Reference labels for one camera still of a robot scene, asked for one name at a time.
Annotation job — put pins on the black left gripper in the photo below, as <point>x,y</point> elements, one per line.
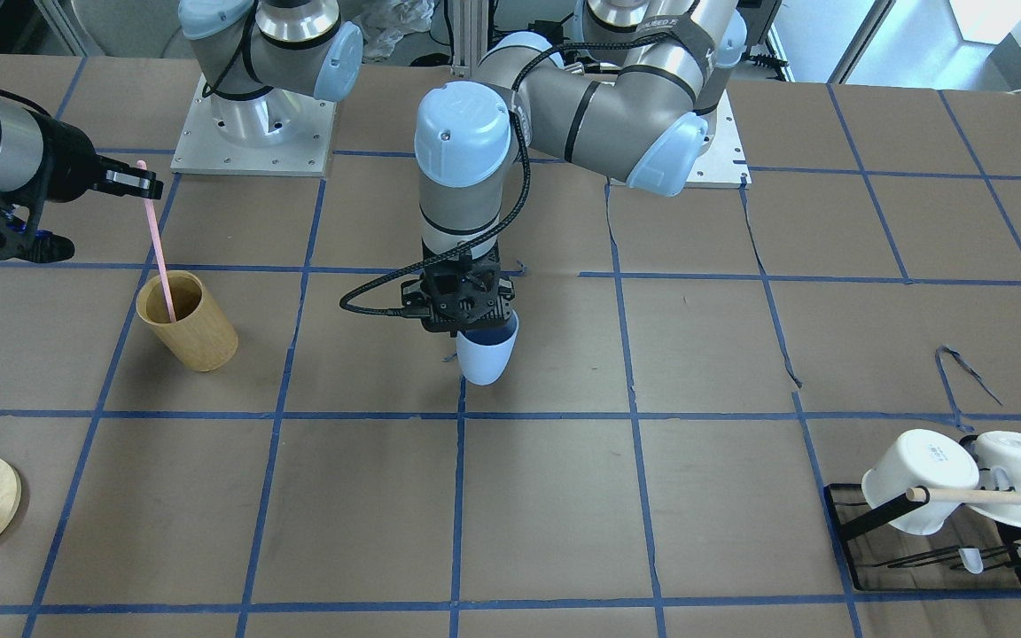
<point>505,291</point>

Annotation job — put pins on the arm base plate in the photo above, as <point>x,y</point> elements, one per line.
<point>280,134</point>
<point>723,151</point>

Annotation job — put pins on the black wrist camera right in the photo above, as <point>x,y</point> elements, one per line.
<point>21,236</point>

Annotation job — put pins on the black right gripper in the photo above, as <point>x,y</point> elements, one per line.
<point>66,158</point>

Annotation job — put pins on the pink chopstick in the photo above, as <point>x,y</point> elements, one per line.
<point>153,225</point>

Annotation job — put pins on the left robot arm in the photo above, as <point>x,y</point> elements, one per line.
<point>645,129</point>

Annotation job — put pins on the black mug rack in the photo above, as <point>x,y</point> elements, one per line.
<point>970,552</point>

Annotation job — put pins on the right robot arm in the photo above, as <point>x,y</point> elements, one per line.
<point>61,161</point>

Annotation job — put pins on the light blue cup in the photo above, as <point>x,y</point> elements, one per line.
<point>483,355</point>

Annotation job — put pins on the bamboo cylinder holder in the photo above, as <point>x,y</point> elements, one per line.
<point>199,335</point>

